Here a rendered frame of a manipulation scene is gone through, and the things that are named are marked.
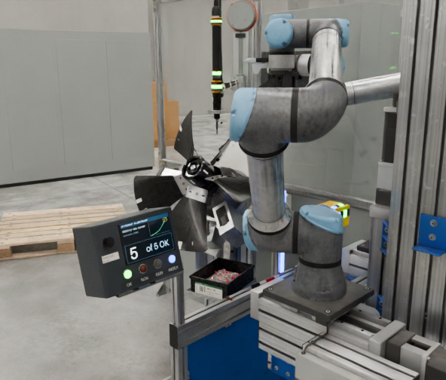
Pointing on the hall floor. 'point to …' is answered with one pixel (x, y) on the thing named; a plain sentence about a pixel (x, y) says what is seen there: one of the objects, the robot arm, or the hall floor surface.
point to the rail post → (179, 363)
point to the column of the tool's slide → (242, 55)
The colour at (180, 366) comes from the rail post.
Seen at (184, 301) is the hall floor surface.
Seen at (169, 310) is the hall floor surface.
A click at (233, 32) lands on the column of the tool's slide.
